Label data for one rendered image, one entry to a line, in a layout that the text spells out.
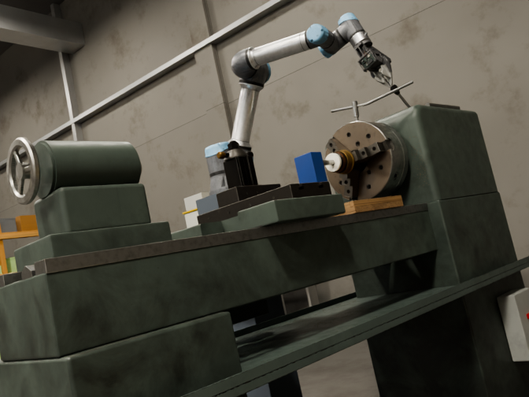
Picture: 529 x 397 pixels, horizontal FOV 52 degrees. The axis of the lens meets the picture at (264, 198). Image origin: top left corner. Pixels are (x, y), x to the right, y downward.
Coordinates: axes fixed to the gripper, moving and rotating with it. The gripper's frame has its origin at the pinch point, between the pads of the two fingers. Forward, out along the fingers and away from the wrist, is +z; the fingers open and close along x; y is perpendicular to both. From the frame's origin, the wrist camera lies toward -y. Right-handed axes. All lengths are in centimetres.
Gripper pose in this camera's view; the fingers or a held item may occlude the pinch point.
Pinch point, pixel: (390, 83)
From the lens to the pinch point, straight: 227.0
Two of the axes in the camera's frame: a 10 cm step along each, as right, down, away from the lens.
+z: 4.2, 8.4, -3.3
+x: 5.8, -5.3, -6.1
